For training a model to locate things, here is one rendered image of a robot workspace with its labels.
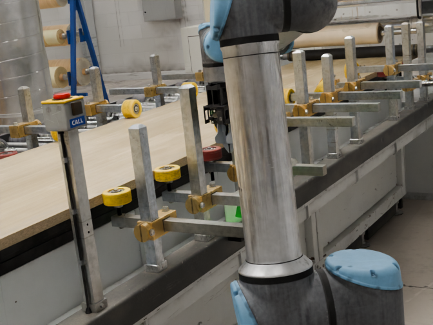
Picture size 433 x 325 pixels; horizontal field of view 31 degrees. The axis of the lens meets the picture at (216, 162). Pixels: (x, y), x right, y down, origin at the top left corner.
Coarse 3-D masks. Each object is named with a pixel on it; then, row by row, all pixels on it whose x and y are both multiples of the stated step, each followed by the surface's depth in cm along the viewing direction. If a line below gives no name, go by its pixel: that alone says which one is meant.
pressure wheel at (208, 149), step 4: (204, 148) 258; (208, 148) 256; (212, 148) 256; (216, 148) 255; (220, 148) 255; (204, 152) 253; (208, 152) 252; (212, 152) 252; (216, 152) 253; (220, 152) 255; (204, 156) 253; (208, 156) 253; (212, 156) 253; (216, 156) 253; (220, 156) 255; (204, 160) 253; (208, 160) 253; (212, 160) 253; (212, 172) 257; (212, 176) 258; (212, 180) 258
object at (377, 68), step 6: (360, 66) 379; (366, 66) 377; (372, 66) 375; (378, 66) 374; (384, 66) 372; (402, 66) 368; (408, 66) 366; (414, 66) 364; (420, 66) 363; (426, 66) 362; (432, 66) 360; (360, 72) 379; (366, 72) 377
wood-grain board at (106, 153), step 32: (288, 64) 473; (320, 64) 455; (384, 64) 423; (96, 128) 323; (160, 128) 306; (0, 160) 279; (32, 160) 273; (96, 160) 261; (128, 160) 255; (160, 160) 250; (0, 192) 231; (32, 192) 226; (64, 192) 222; (96, 192) 218; (0, 224) 197; (32, 224) 194
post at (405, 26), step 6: (402, 24) 384; (408, 24) 382; (402, 30) 384; (408, 30) 383; (402, 36) 385; (408, 36) 383; (402, 42) 386; (408, 42) 384; (402, 48) 386; (408, 48) 385; (408, 54) 386; (408, 60) 386; (408, 72) 388; (408, 78) 389; (408, 96) 391; (408, 102) 392
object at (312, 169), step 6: (204, 162) 257; (216, 162) 255; (222, 162) 254; (228, 162) 253; (210, 168) 256; (216, 168) 255; (222, 168) 254; (228, 168) 252; (294, 168) 240; (300, 168) 239; (306, 168) 237; (312, 168) 236; (318, 168) 235; (324, 168) 236; (294, 174) 240; (300, 174) 239; (306, 174) 238; (312, 174) 237; (318, 174) 236; (324, 174) 236
